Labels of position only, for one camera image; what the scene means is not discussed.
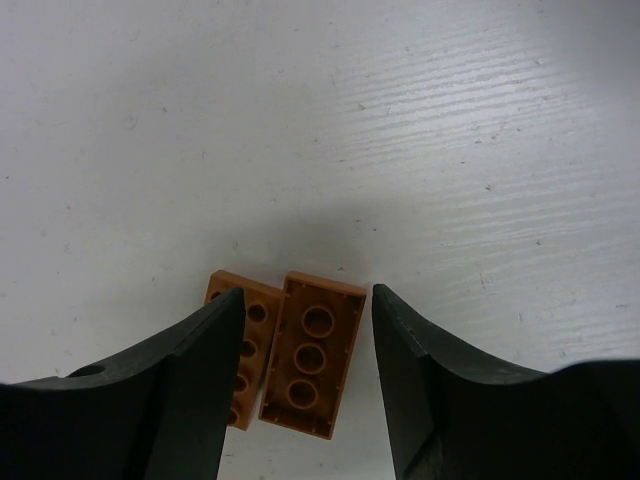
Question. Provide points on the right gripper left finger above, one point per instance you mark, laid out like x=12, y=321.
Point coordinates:
x=156, y=410

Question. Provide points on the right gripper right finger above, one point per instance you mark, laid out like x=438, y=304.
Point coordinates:
x=454, y=411

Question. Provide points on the brown lego plate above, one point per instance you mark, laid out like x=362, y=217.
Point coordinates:
x=262, y=307
x=315, y=334

